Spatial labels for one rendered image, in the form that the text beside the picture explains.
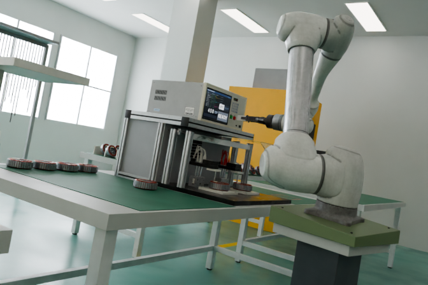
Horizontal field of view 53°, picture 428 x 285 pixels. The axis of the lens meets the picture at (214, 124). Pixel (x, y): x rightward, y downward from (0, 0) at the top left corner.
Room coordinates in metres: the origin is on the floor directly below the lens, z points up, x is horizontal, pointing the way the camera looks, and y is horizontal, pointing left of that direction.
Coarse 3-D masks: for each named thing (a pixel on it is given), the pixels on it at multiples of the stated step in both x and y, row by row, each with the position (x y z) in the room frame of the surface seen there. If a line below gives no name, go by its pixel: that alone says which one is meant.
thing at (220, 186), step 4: (208, 184) 2.19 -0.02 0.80; (212, 184) 2.16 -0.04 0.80; (216, 184) 2.15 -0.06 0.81; (220, 184) 2.15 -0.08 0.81; (224, 184) 2.15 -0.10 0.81; (228, 184) 2.18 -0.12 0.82; (212, 188) 2.17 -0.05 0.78; (216, 188) 2.15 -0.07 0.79; (220, 188) 2.15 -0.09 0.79; (224, 188) 2.16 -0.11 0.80; (228, 188) 2.17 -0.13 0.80
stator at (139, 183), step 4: (136, 180) 1.95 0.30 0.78; (140, 180) 1.94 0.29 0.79; (144, 180) 2.02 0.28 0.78; (148, 180) 2.02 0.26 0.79; (136, 184) 1.94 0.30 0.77; (140, 184) 1.93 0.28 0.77; (144, 184) 1.93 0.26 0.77; (148, 184) 1.93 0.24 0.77; (152, 184) 1.94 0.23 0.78; (156, 184) 1.97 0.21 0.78; (140, 188) 1.94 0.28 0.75; (144, 188) 1.93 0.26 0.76; (148, 188) 1.94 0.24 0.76; (152, 188) 1.95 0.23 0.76; (156, 188) 1.98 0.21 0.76
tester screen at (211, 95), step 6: (210, 90) 2.24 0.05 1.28; (210, 96) 2.25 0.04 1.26; (216, 96) 2.30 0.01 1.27; (222, 96) 2.35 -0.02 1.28; (228, 96) 2.39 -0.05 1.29; (210, 102) 2.26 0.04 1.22; (216, 102) 2.30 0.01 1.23; (222, 102) 2.35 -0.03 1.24; (228, 102) 2.40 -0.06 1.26; (204, 108) 2.22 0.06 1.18; (216, 108) 2.31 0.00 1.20; (210, 114) 2.27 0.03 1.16; (216, 114) 2.32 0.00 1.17; (228, 114) 2.42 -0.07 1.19; (216, 120) 2.33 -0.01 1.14
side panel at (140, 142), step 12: (132, 120) 2.31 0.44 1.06; (144, 120) 2.26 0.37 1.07; (132, 132) 2.30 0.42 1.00; (144, 132) 2.25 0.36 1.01; (156, 132) 2.20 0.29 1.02; (120, 144) 2.32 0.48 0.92; (132, 144) 2.29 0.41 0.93; (144, 144) 2.24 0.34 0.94; (156, 144) 2.18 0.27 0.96; (120, 156) 2.31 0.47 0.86; (132, 156) 2.28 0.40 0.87; (144, 156) 2.23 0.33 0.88; (156, 156) 2.17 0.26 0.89; (120, 168) 2.32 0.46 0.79; (132, 168) 2.27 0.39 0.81; (144, 168) 2.23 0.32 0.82
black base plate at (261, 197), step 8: (160, 184) 2.16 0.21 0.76; (168, 184) 2.14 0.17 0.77; (176, 184) 2.20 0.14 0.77; (184, 192) 2.08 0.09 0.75; (192, 192) 2.05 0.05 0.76; (200, 192) 2.03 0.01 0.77; (208, 192) 2.09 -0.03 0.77; (216, 200) 1.97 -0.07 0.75; (224, 200) 1.95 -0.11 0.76; (232, 200) 1.92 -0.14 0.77; (240, 200) 1.97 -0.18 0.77; (248, 200) 2.03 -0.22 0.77; (256, 200) 2.09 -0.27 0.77; (264, 200) 2.16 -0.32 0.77; (272, 200) 2.24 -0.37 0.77; (280, 200) 2.32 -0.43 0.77; (288, 200) 2.41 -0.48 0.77
